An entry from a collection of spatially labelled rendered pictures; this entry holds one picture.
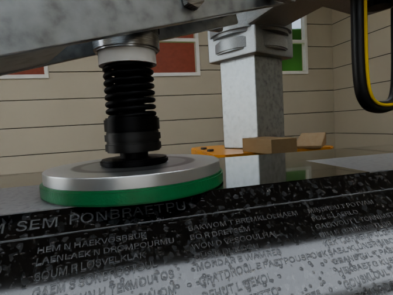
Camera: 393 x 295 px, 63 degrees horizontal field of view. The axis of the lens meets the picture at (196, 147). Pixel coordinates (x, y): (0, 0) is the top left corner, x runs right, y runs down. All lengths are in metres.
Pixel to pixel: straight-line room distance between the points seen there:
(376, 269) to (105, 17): 0.36
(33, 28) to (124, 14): 0.09
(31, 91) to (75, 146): 1.24
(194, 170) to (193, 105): 6.41
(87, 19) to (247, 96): 1.04
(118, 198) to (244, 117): 1.07
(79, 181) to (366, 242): 0.30
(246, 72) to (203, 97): 5.48
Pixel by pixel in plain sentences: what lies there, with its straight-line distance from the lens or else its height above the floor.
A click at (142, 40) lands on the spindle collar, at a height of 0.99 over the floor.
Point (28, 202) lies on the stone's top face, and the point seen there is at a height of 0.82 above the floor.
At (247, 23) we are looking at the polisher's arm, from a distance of 1.31.
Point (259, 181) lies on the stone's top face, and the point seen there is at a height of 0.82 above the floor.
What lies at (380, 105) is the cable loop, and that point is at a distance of 0.87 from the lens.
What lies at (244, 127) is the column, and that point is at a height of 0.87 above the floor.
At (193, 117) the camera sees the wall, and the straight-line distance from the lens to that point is 6.72.
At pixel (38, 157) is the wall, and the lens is 6.64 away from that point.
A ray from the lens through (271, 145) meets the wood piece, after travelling 1.08.
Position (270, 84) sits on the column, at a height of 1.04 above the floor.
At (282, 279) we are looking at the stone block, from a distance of 0.33.
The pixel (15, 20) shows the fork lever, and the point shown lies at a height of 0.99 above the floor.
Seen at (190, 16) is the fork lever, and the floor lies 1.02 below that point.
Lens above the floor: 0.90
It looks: 4 degrees down
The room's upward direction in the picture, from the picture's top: 3 degrees counter-clockwise
